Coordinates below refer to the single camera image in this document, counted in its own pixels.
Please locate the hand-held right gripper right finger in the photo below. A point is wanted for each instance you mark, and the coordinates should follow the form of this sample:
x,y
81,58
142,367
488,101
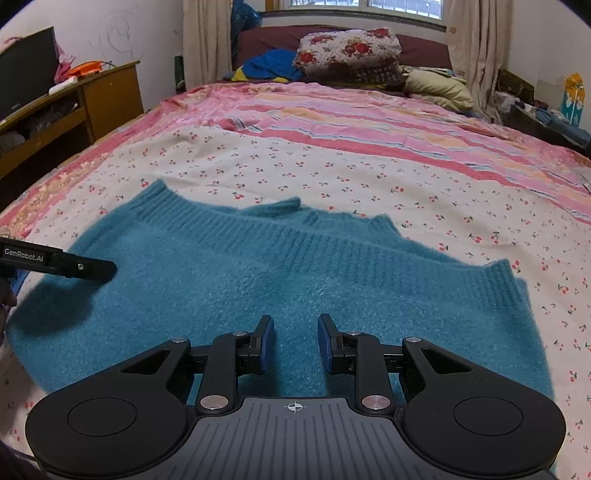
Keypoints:
x,y
325,345

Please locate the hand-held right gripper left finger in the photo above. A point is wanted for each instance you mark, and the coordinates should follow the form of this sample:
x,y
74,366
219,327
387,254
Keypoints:
x,y
266,345

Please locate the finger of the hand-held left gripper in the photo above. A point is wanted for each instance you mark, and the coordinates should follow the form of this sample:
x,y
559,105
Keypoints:
x,y
90,270
21,284

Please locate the teal knit sweater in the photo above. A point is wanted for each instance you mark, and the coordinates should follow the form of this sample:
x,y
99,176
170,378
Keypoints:
x,y
231,277

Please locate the person's left hand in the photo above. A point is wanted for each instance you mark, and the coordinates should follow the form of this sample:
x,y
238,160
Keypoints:
x,y
5,295

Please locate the wooden desk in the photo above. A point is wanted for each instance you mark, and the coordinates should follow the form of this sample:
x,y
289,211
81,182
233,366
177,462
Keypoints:
x,y
111,99

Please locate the black monitor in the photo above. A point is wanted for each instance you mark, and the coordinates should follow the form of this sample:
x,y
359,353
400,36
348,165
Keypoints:
x,y
25,71

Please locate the orange item on desk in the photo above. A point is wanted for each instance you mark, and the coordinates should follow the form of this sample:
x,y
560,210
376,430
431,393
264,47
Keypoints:
x,y
84,69

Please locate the pink cloth on desk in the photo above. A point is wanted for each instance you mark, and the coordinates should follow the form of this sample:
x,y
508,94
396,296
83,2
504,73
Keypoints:
x,y
63,60

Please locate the dark green bottle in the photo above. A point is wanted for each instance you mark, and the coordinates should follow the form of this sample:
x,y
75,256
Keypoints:
x,y
179,74

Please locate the pink striped blanket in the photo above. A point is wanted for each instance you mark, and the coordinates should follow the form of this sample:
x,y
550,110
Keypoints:
x,y
351,124

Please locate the beige curtain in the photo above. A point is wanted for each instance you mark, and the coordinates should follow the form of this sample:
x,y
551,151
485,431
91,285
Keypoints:
x,y
478,50
205,41

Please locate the blue crumpled cloth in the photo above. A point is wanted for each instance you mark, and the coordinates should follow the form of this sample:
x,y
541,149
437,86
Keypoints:
x,y
272,64

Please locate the olive green pillow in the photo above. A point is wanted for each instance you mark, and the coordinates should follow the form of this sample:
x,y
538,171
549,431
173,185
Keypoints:
x,y
438,90

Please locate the blue plastic bag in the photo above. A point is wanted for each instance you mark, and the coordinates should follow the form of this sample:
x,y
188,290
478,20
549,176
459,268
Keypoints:
x,y
244,32

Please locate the floral folded quilt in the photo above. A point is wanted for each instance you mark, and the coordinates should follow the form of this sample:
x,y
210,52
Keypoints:
x,y
348,53

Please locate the maroon sofa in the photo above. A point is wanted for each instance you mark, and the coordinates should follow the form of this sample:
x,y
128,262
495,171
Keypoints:
x,y
272,39

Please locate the dark nightstand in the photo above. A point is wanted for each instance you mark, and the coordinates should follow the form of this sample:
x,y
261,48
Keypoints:
x,y
531,117

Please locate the window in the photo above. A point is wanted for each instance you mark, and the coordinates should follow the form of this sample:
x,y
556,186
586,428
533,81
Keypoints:
x,y
360,7

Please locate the yellow and teal carton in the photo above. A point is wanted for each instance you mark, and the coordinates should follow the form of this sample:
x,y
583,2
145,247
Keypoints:
x,y
573,99

